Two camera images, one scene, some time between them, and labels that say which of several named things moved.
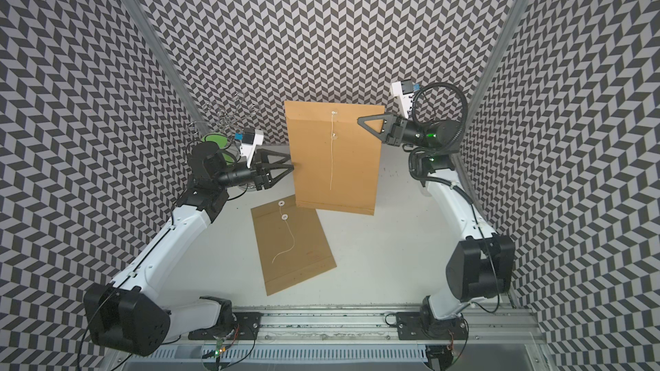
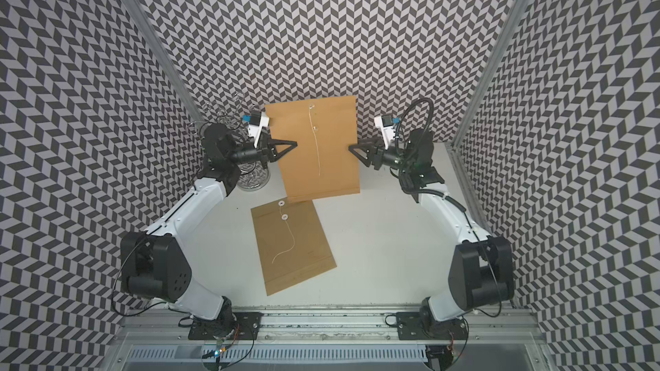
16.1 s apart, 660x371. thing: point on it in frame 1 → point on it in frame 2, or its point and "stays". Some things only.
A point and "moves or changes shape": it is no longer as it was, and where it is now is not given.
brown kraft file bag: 335,160 moves or changes shape
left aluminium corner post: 137,9 stays
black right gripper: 397,124 → 376,155
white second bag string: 284,217 stays
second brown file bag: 292,243 stays
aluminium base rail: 505,340 stays
